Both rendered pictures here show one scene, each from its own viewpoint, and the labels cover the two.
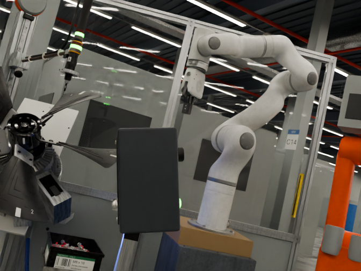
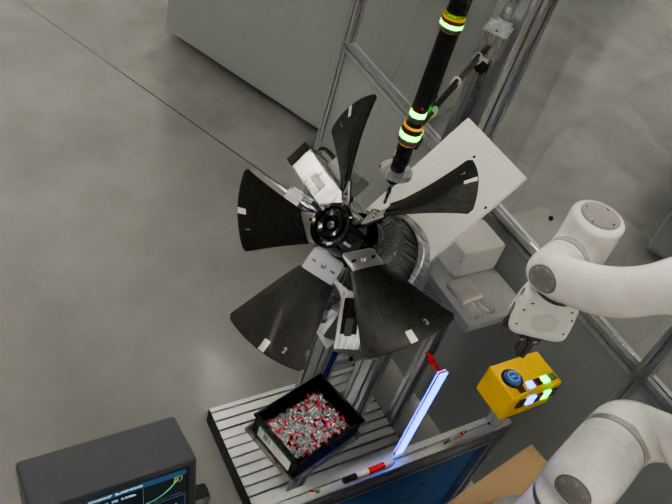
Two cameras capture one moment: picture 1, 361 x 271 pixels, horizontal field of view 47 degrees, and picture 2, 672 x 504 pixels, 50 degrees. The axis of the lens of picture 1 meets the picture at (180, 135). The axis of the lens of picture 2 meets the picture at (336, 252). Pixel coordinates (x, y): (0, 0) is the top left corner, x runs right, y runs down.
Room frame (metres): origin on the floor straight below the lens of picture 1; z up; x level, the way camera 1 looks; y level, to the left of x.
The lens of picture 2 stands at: (0.74, -0.54, 2.34)
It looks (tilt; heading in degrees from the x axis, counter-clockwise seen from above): 42 degrees down; 54
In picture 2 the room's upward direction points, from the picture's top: 18 degrees clockwise
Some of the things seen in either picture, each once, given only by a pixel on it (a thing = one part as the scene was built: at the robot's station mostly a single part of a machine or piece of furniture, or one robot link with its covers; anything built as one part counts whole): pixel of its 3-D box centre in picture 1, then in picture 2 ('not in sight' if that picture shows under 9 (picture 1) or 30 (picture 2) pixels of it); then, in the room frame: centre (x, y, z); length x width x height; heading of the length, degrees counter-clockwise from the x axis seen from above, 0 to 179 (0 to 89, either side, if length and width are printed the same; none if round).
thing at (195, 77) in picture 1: (193, 81); (546, 305); (1.59, 0.00, 1.54); 0.10 x 0.07 x 0.11; 149
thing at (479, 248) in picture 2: not in sight; (466, 244); (2.12, 0.70, 0.92); 0.17 x 0.16 x 0.11; 4
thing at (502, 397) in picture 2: not in sight; (517, 386); (1.88, 0.13, 1.02); 0.16 x 0.10 x 0.11; 4
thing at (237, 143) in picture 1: (232, 154); (582, 479); (1.64, -0.22, 1.30); 0.19 x 0.12 x 0.24; 21
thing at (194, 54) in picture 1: (202, 45); (580, 247); (1.58, 0.00, 1.68); 0.09 x 0.08 x 0.13; 21
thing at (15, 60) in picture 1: (19, 61); (494, 39); (2.04, 0.86, 1.54); 0.10 x 0.07 x 0.08; 39
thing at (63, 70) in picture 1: (71, 62); (404, 153); (1.57, 0.47, 1.50); 0.09 x 0.07 x 0.10; 39
